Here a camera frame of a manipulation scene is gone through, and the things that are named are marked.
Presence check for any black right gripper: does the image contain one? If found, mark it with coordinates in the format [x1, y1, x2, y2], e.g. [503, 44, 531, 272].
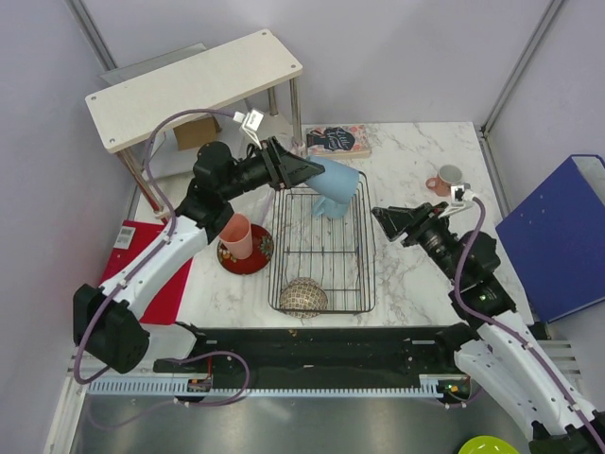
[371, 201, 464, 285]

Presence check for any floral cover book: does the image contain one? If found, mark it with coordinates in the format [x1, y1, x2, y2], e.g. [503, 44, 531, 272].
[305, 125, 372, 160]

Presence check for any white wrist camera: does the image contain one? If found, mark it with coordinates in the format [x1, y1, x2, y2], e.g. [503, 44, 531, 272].
[233, 109, 265, 148]
[442, 183, 476, 217]

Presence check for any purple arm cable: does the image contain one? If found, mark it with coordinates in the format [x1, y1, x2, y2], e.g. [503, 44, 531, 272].
[448, 196, 605, 454]
[74, 109, 242, 385]

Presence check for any patterned ceramic bowl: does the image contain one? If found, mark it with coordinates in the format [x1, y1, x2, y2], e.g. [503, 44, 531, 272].
[279, 277, 328, 319]

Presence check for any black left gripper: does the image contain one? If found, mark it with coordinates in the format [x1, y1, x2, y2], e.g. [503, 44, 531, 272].
[220, 136, 325, 201]

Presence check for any white wooden shelf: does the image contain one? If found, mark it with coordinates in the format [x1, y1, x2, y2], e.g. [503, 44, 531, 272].
[86, 29, 305, 219]

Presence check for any green plate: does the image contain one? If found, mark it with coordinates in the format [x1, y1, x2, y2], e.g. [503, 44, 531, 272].
[458, 435, 519, 454]

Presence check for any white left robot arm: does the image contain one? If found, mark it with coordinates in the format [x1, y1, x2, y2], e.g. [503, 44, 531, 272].
[73, 137, 325, 374]

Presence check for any red folder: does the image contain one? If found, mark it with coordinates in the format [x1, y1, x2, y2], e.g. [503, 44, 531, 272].
[96, 219, 195, 327]

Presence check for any blue binder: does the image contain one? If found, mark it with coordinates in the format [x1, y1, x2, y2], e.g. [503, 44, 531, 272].
[496, 154, 604, 322]

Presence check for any black wire dish rack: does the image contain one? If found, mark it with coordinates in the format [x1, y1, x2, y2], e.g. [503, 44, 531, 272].
[268, 173, 376, 318]

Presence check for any pink mug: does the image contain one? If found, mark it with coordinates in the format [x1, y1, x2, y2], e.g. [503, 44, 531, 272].
[425, 165, 463, 197]

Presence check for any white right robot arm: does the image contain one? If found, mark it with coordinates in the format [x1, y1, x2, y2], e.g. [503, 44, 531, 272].
[372, 198, 604, 453]

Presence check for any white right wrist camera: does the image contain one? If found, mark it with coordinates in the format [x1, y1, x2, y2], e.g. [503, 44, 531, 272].
[442, 183, 476, 217]

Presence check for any purple shelf cable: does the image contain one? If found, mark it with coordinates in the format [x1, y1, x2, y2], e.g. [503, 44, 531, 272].
[257, 136, 306, 228]

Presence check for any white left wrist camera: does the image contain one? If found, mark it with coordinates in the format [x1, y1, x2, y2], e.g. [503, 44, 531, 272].
[233, 109, 265, 148]

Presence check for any cardboard box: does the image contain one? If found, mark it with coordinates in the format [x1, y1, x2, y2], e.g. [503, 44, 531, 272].
[173, 116, 221, 151]

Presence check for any white slotted cable duct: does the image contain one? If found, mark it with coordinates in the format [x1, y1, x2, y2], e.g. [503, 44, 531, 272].
[88, 375, 468, 398]

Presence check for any pink tumbler cup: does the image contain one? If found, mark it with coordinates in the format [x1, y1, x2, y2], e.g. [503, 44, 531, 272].
[219, 213, 252, 259]

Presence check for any blue tumbler cup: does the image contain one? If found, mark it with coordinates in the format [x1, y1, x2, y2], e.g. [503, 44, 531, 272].
[306, 156, 359, 204]

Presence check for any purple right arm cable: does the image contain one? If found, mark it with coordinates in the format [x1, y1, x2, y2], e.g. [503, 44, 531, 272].
[448, 196, 605, 454]

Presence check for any red floral plate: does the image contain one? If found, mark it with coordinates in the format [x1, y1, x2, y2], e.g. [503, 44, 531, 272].
[216, 223, 274, 275]

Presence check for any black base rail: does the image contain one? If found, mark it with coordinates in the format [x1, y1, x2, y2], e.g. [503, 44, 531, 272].
[153, 326, 460, 388]

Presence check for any light blue mug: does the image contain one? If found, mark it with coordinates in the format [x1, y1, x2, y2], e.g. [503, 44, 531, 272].
[312, 196, 350, 219]

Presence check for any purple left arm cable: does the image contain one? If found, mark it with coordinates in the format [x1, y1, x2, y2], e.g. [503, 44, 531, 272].
[74, 109, 242, 385]

